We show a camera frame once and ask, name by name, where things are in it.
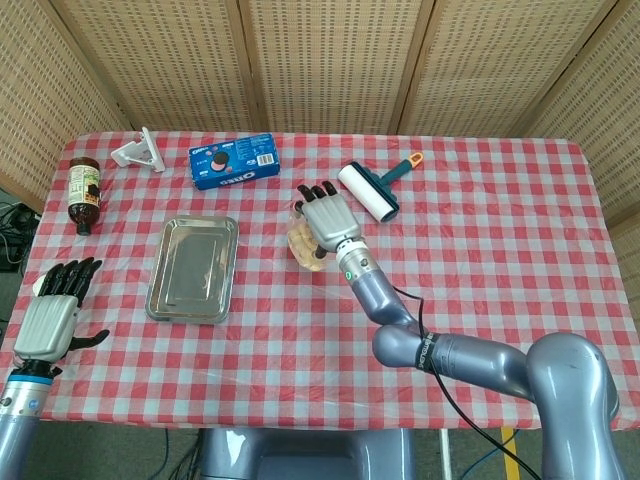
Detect blue cable on floor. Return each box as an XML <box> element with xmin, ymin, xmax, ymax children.
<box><xmin>462</xmin><ymin>439</ymin><xmax>506</xmax><ymax>479</ymax></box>

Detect brown sauce bottle with label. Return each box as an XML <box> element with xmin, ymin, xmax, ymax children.
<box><xmin>67</xmin><ymin>156</ymin><xmax>102</xmax><ymax>237</ymax></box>

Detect white plastic bracket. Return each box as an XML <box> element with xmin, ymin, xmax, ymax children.
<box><xmin>110</xmin><ymin>126</ymin><xmax>166</xmax><ymax>174</ymax></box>

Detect grey robot torso base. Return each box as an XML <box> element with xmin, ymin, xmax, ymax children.
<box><xmin>198</xmin><ymin>428</ymin><xmax>417</xmax><ymax>480</ymax></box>

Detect yellow floor tape strip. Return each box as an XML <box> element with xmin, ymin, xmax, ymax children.
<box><xmin>499</xmin><ymin>427</ymin><xmax>521</xmax><ymax>480</ymax></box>

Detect blue Oreo cookie box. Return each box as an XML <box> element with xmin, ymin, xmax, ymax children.
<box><xmin>188</xmin><ymin>132</ymin><xmax>280</xmax><ymax>192</ymax></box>

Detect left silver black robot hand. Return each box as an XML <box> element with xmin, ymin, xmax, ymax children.
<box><xmin>12</xmin><ymin>256</ymin><xmax>111</xmax><ymax>374</ymax></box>

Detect clear snack bag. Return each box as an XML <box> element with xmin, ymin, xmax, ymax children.
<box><xmin>287</xmin><ymin>208</ymin><xmax>334</xmax><ymax>273</ymax></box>

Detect stainless steel rectangular tray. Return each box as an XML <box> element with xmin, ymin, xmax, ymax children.
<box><xmin>144</xmin><ymin>214</ymin><xmax>241</xmax><ymax>327</ymax></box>

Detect woven folding screen wooden frame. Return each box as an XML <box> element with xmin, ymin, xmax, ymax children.
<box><xmin>0</xmin><ymin>0</ymin><xmax>640</xmax><ymax>261</ymax></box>

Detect black cables on floor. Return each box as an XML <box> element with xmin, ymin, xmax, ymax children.
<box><xmin>0</xmin><ymin>199</ymin><xmax>42</xmax><ymax>274</ymax></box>

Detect red white checkered tablecloth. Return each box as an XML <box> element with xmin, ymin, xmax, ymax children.
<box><xmin>0</xmin><ymin>130</ymin><xmax>640</xmax><ymax>432</ymax></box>

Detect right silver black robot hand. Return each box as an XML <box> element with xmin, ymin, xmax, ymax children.
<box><xmin>294</xmin><ymin>180</ymin><xmax>362</xmax><ymax>261</ymax></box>

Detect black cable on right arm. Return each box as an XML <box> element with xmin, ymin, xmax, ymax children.
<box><xmin>393</xmin><ymin>286</ymin><xmax>545</xmax><ymax>480</ymax></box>

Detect white lint roller teal handle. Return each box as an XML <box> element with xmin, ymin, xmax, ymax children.
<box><xmin>337</xmin><ymin>151</ymin><xmax>425</xmax><ymax>225</ymax></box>

